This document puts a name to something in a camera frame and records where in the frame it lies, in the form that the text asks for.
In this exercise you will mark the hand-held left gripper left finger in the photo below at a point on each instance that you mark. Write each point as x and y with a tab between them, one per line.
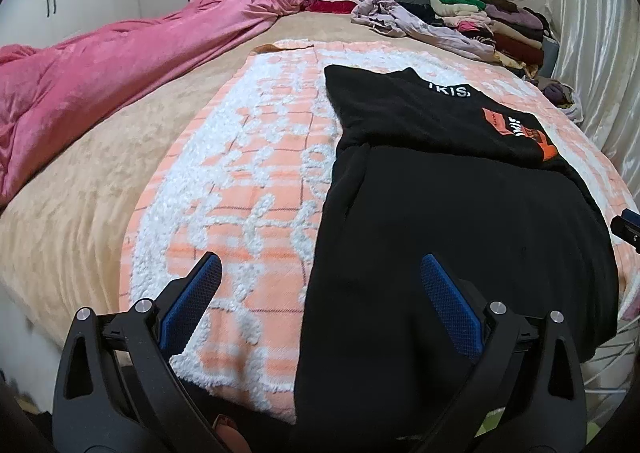
192	298

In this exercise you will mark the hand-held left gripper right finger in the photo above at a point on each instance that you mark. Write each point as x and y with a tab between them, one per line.
450	308

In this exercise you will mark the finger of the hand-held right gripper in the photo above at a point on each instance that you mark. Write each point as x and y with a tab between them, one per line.
632	219
625	233

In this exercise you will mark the black sweater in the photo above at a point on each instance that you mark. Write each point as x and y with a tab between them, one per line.
450	213

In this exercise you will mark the stack of folded clothes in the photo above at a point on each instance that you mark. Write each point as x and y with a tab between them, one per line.
510	28

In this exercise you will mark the person's left hand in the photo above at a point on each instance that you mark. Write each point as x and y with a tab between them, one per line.
231	435

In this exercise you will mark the orange white plaid blanket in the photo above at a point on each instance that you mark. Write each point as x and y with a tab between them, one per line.
240	183

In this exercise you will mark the yellow green cloth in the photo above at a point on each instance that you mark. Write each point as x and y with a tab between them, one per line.
487	433

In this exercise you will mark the purple cloth bundle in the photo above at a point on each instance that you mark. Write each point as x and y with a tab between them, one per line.
560	93

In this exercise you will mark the white satin curtain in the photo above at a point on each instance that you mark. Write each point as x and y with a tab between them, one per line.
600	58

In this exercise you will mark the beige bed sheet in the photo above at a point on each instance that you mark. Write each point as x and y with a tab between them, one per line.
125	143

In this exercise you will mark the grey blue box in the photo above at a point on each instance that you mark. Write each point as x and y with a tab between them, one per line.
550	58

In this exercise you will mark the pink quilt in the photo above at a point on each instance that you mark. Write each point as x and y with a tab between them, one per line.
100	78

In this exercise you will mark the lilac garment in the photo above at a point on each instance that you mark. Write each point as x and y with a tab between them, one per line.
400	15

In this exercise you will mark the black folded garment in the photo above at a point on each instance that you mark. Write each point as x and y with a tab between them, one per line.
420	10

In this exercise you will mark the red cloth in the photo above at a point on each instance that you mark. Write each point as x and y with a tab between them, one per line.
330	6

